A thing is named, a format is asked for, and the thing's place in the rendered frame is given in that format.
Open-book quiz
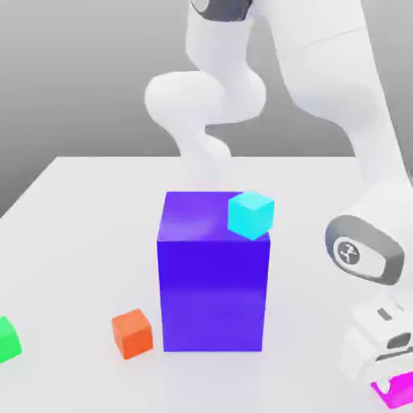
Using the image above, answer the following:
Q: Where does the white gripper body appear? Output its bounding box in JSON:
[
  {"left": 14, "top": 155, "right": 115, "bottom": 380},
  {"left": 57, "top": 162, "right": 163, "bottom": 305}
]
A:
[{"left": 337, "top": 322, "right": 413, "bottom": 387}]

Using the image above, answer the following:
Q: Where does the small magenta cube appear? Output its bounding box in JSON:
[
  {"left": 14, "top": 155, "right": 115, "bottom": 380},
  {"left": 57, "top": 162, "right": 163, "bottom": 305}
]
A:
[{"left": 369, "top": 370, "right": 413, "bottom": 411}]

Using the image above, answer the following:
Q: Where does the small cyan cube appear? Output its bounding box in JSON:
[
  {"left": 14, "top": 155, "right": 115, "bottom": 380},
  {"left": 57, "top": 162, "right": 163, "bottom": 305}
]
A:
[{"left": 227, "top": 190, "right": 276, "bottom": 242}]

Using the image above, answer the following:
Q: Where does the small orange cube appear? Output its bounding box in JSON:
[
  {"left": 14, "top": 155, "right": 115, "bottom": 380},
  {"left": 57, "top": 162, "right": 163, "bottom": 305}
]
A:
[{"left": 111, "top": 308, "right": 155, "bottom": 361}]

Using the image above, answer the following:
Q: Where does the small green cube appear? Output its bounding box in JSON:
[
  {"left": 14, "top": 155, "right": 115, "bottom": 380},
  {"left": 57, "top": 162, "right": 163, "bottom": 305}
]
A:
[{"left": 0, "top": 315, "right": 23, "bottom": 366}]

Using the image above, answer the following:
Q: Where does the large purple box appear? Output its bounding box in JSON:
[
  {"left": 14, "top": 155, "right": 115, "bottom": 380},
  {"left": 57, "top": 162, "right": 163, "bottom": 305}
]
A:
[{"left": 156, "top": 190, "right": 271, "bottom": 353}]

